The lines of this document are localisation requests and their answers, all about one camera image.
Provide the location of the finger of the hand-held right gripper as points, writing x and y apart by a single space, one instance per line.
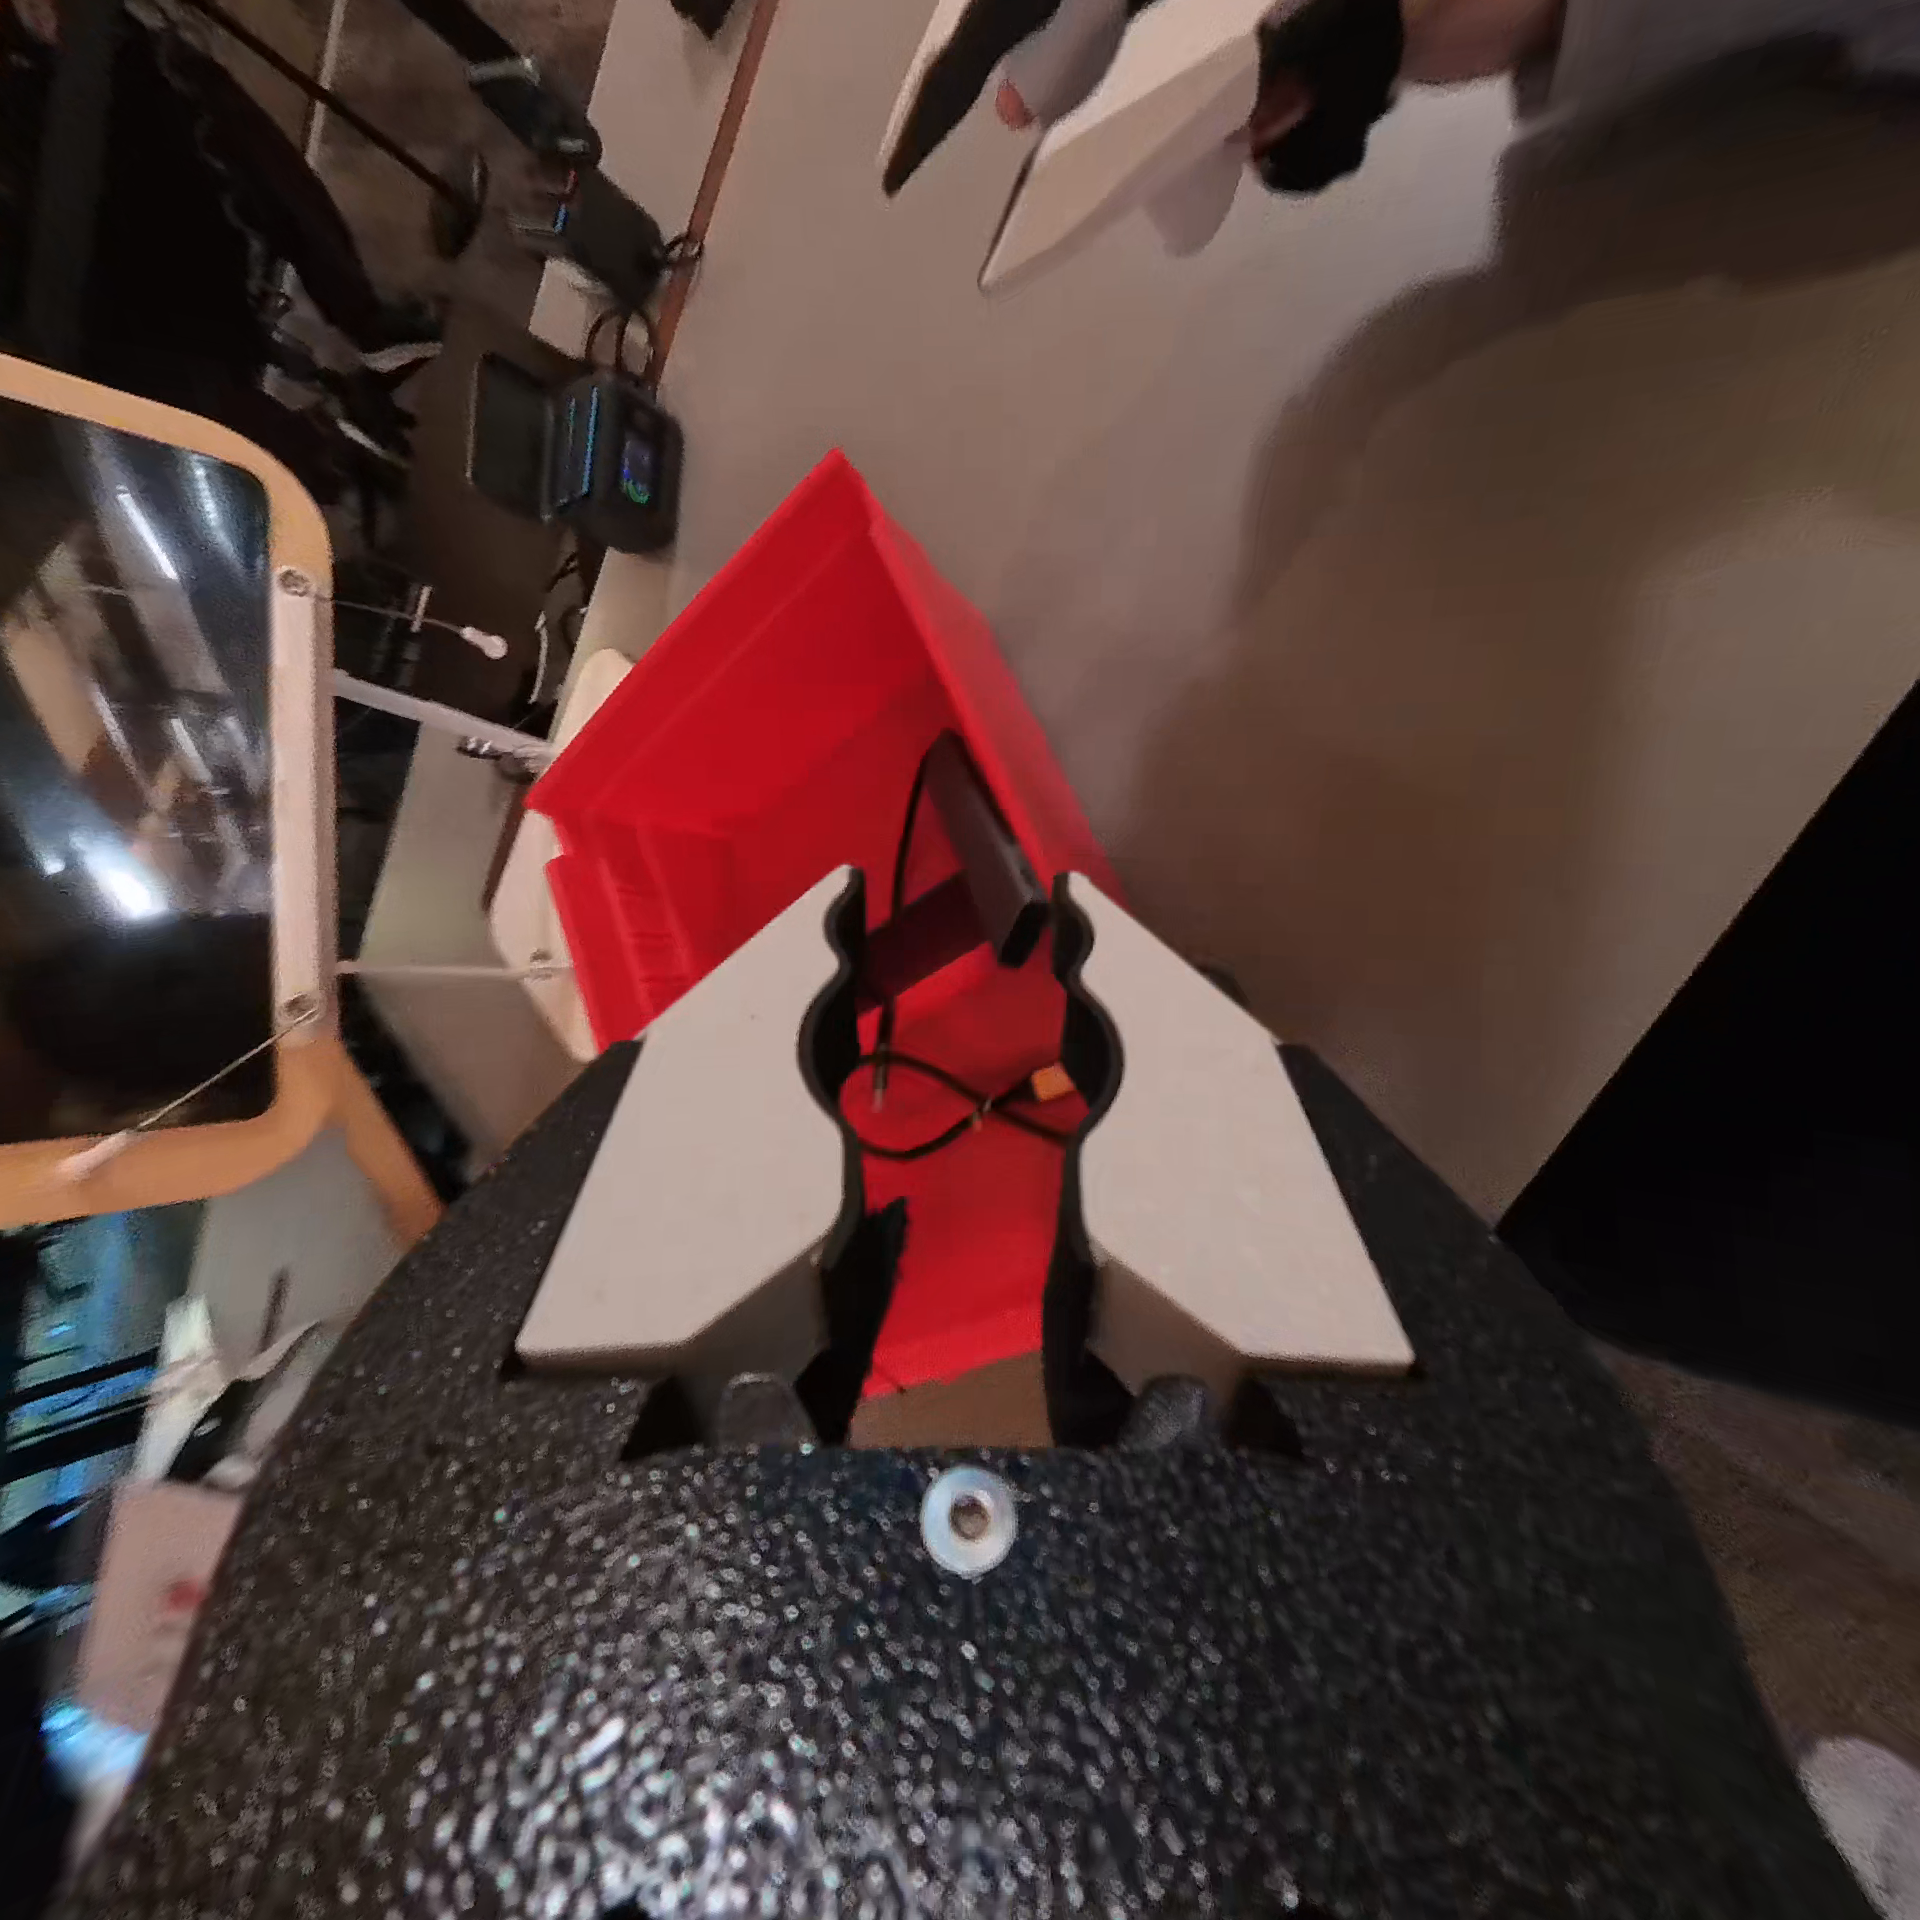
960 76
1110 166

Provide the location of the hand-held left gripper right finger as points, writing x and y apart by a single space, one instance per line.
1231 1202

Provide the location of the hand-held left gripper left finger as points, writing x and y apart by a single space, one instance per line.
705 1185

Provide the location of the grey usb hub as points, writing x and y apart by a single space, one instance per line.
984 850

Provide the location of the red plastic bin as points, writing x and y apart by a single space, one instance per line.
750 705

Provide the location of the person's right hand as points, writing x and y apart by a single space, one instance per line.
1463 38

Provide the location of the black bin divider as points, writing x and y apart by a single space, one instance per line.
930 939

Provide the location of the white rounded tray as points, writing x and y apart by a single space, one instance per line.
585 691

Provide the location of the black power station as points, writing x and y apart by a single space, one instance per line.
622 466

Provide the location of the wood-framed dark screen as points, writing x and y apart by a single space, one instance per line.
120 751

